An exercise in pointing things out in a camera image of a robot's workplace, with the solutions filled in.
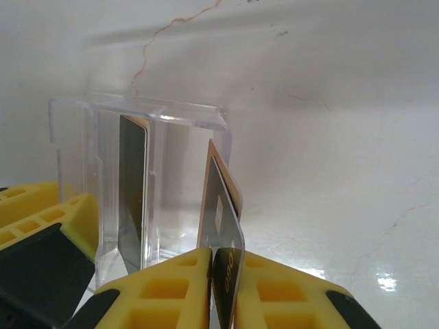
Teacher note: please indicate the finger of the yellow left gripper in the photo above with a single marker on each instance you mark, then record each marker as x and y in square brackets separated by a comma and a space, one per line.
[31, 198]
[44, 260]

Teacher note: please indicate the gold credit card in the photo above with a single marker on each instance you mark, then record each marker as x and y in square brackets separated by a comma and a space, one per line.
[236, 198]
[147, 137]

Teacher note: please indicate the clear plastic card box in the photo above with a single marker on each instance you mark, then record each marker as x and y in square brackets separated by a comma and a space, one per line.
[75, 137]

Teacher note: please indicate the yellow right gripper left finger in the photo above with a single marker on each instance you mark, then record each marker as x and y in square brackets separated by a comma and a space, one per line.
[164, 294]

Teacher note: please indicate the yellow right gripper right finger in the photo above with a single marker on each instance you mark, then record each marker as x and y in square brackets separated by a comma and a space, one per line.
[281, 294]

